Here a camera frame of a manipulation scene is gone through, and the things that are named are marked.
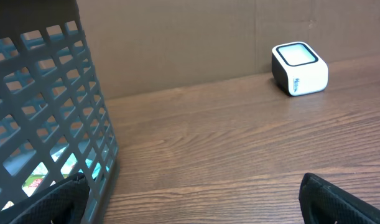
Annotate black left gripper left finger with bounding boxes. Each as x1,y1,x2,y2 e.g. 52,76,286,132
0,172,90,224

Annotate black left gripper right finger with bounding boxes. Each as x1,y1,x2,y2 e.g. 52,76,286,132
299,173,380,224

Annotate teal snack packet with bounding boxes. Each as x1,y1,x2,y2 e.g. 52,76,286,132
22,152,101,197

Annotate white barcode scanner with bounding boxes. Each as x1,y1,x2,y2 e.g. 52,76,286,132
271,41,329,96

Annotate grey plastic mesh basket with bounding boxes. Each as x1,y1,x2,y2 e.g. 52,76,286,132
0,1,119,223

